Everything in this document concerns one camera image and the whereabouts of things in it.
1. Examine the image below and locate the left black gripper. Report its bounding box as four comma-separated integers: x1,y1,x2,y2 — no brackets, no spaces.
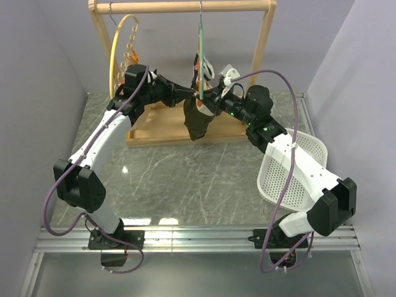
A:
140,74,196,108

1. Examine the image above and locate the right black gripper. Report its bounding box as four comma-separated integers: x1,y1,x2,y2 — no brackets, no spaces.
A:
197,85,255,127

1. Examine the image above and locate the olive green underwear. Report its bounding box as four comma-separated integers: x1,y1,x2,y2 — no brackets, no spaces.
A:
183,89,215,141

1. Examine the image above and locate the green wire hanger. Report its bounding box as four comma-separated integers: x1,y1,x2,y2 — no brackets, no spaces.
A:
198,1,204,101

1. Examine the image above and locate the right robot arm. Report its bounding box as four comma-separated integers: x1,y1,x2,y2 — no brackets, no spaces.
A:
199,83,357,248

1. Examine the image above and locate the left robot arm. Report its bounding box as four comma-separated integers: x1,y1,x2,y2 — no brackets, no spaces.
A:
54,64,196,249

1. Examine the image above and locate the navy blue underwear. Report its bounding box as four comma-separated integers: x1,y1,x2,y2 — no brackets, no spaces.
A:
190,52,215,90

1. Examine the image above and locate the orange clip on yellow hanger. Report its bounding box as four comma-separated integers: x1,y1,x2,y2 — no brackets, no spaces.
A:
129,49,139,63

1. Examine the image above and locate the beige underwear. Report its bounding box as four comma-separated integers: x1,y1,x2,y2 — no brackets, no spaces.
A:
120,53,139,76

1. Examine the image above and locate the yellow plastic hanger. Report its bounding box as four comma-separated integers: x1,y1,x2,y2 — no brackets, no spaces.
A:
109,14,139,98

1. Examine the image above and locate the wooden clothes rack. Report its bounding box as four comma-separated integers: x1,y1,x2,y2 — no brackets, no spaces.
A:
88,1,277,147

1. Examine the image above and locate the white perforated plastic basket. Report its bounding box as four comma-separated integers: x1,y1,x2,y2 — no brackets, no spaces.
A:
257,131,327,212

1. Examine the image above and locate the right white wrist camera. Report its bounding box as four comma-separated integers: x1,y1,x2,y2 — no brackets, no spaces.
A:
218,64,241,98

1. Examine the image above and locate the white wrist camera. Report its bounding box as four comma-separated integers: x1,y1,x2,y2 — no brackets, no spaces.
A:
218,64,241,98
147,71,158,84

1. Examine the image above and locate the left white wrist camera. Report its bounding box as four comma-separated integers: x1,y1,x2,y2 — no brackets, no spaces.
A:
147,71,158,84

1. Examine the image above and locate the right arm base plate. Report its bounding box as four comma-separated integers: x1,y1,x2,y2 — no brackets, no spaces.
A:
247,228,310,250

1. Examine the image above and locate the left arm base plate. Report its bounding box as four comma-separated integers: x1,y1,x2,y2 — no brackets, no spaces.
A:
88,230,145,250

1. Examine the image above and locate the aluminium mounting rail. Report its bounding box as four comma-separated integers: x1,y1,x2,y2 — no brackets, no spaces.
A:
20,225,374,296

